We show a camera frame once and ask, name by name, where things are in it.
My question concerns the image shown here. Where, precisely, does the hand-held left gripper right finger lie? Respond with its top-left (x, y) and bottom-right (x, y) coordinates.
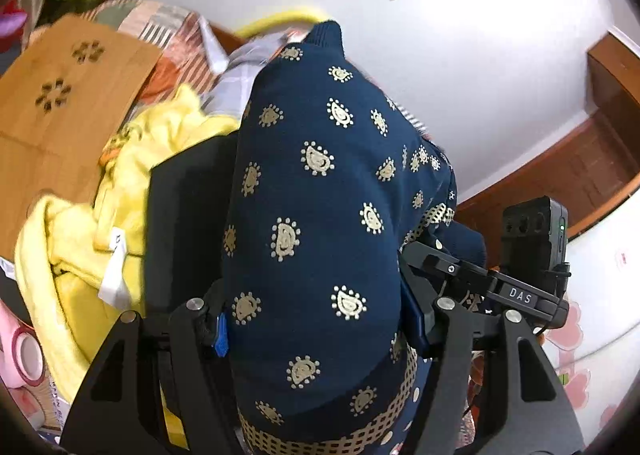
top-left (397, 275), bottom-right (586, 455)

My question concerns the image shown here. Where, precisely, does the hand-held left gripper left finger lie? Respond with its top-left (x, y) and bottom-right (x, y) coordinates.
top-left (60, 285), bottom-right (241, 455)

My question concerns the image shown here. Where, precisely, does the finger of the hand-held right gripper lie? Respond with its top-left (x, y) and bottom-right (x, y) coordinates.
top-left (400, 240), bottom-right (501, 291)

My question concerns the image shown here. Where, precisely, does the navy patterned hooded garment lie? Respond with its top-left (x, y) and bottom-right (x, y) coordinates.
top-left (220, 20), bottom-right (486, 455)

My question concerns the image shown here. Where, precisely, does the brown wooden door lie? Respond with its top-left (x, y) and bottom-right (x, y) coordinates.
top-left (455, 118), bottom-right (640, 236)

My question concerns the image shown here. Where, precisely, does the black garment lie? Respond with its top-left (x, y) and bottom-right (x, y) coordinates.
top-left (145, 135), bottom-right (241, 316)

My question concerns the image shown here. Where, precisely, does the pink flower sticker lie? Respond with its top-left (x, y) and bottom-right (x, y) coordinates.
top-left (545, 302), bottom-right (618, 428)

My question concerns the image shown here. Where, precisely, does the yellow garment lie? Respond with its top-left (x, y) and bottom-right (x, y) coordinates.
top-left (14, 82), bottom-right (241, 401)

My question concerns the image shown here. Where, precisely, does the wooden overhead cabinet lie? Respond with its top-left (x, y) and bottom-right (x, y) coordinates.
top-left (586, 30), bottom-right (640, 121)

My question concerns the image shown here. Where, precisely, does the pink round gadget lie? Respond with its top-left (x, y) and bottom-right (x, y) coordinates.
top-left (0, 307), bottom-right (51, 391)

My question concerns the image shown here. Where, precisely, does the patchwork bedspread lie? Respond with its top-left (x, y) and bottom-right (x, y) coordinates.
top-left (202, 30), bottom-right (441, 146)

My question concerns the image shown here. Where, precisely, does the bamboo lap table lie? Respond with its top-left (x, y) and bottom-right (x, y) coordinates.
top-left (0, 15), bottom-right (166, 261)

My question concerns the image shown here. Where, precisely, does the yellow hoop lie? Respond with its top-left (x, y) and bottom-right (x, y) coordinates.
top-left (235, 8), bottom-right (331, 38)

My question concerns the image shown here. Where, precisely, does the striped orange quilt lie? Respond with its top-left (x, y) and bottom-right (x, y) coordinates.
top-left (82, 0), bottom-right (231, 106)

